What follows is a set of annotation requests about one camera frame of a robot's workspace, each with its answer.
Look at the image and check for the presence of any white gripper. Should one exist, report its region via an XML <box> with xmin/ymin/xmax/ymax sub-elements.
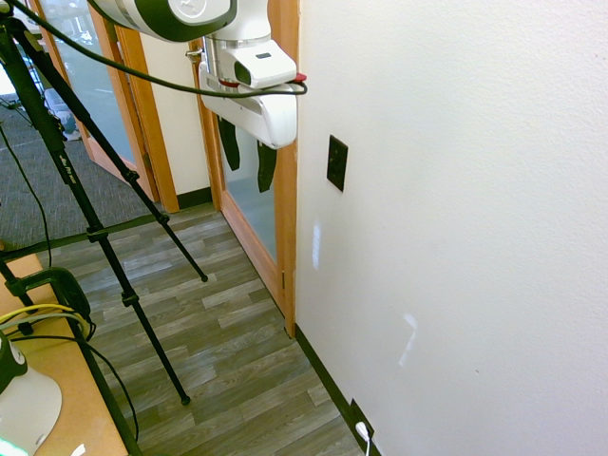
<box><xmin>198</xmin><ymin>62</ymin><xmax>298</xmax><ymax>194</ymax></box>

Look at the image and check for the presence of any wooden glass office door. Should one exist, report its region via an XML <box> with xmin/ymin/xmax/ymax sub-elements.
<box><xmin>28</xmin><ymin>0</ymin><xmax>181</xmax><ymax>214</ymax></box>

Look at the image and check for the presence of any black table clamp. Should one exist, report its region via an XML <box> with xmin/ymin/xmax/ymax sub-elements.
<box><xmin>0</xmin><ymin>265</ymin><xmax>92</xmax><ymax>318</ymax></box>

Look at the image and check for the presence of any wooden workbench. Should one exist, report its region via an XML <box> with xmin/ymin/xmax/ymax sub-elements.
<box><xmin>0</xmin><ymin>254</ymin><xmax>143</xmax><ymax>456</ymax></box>

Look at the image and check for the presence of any white power plug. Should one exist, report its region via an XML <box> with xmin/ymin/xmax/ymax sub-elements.
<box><xmin>354</xmin><ymin>421</ymin><xmax>374</xmax><ymax>456</ymax></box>

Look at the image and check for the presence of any black light switch plate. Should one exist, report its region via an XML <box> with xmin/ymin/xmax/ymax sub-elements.
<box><xmin>326</xmin><ymin>134</ymin><xmax>350</xmax><ymax>193</ymax></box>

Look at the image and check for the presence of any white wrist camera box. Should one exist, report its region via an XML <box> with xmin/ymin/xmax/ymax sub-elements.
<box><xmin>231</xmin><ymin>41</ymin><xmax>299</xmax><ymax>90</ymax></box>

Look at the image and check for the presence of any black camera tripod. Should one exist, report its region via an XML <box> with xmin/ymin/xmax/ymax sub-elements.
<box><xmin>0</xmin><ymin>0</ymin><xmax>210</xmax><ymax>407</ymax></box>

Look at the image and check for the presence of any yellow cable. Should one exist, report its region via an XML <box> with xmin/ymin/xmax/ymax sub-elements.
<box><xmin>0</xmin><ymin>305</ymin><xmax>91</xmax><ymax>339</ymax></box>

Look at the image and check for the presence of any black thin cable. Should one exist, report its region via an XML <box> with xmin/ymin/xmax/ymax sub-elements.
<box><xmin>0</xmin><ymin>121</ymin><xmax>140</xmax><ymax>443</ymax></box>

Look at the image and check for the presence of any grey cable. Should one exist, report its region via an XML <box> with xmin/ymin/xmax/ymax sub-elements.
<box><xmin>0</xmin><ymin>311</ymin><xmax>80</xmax><ymax>333</ymax></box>

